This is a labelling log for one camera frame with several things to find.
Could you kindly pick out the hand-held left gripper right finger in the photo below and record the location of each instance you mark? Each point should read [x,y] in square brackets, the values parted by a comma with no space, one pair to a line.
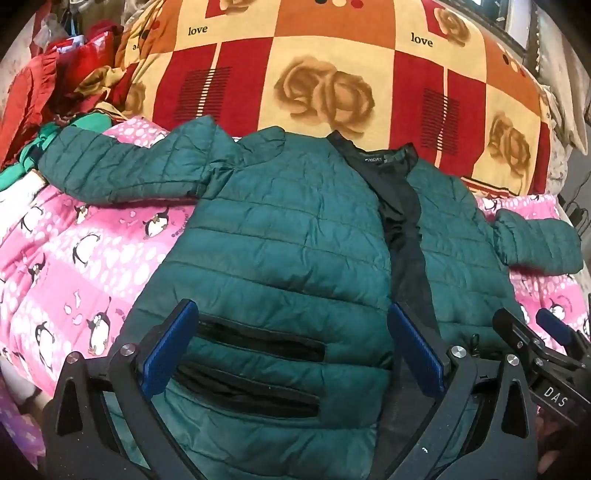
[415,350]

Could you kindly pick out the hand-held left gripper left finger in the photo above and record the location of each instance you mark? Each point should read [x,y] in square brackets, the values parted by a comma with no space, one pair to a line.
[168,347]

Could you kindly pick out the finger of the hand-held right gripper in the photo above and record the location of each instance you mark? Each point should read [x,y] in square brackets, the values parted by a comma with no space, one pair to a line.
[515,332]
[554,324]

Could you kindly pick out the green puffer jacket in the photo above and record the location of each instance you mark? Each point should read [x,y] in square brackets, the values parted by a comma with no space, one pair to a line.
[286,230]

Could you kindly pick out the person's right hand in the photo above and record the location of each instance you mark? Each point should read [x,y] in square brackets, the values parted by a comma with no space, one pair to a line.
[554,452]

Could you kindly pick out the pink penguin print blanket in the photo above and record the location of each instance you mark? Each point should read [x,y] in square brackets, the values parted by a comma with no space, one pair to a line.
[92,240]

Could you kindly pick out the purple floral sheet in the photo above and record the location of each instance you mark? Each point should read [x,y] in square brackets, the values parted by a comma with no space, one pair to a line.
[18,438]

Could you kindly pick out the white cloth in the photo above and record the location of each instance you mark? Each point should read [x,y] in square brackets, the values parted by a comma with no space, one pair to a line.
[568,106]

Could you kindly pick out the green cloth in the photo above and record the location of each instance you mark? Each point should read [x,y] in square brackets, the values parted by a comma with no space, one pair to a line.
[92,122]

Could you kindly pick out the red garment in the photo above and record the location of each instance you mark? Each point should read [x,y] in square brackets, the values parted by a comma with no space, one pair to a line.
[27,92]

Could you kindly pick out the red checked rose print blanket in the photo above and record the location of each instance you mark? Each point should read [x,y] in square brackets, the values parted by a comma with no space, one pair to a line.
[300,55]

